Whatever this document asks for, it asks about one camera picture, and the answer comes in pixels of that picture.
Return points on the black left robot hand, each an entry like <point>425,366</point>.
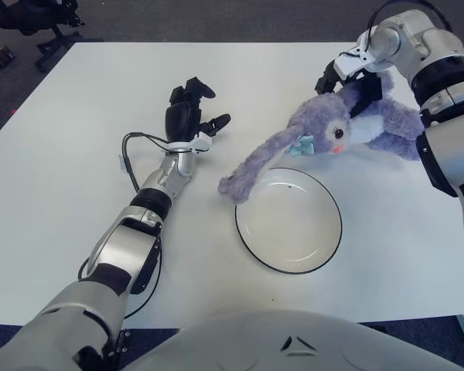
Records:
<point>181,120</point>

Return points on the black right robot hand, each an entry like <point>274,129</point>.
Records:
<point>352,63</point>

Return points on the purple plush bunny doll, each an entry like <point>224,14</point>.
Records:
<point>321,120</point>

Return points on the white plate black rim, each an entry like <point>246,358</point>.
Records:
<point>288,224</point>

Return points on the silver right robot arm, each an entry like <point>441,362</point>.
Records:
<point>441,58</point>

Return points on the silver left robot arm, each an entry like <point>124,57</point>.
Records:
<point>116,247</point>

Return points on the silver robot torso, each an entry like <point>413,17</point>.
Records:
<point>294,348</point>

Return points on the black table bracket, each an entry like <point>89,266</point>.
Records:
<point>124,342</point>

